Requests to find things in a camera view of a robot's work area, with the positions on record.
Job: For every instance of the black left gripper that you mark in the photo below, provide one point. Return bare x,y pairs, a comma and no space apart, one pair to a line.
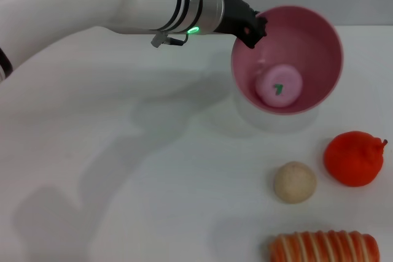
235,19

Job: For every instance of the pink toy peach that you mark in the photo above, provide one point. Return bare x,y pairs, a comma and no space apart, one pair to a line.
279,85

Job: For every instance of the pink plastic bowl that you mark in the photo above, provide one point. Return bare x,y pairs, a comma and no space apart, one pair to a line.
316,47

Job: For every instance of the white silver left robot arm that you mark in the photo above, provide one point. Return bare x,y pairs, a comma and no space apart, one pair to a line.
92,1

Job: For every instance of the beige round toy bun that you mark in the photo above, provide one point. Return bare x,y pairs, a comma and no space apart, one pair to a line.
294,182

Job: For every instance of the red-orange toy fruit with stem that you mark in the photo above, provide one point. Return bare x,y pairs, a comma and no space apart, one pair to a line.
350,160

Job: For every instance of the orange white-striped toy salmon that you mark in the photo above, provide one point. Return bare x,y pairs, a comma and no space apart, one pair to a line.
322,248

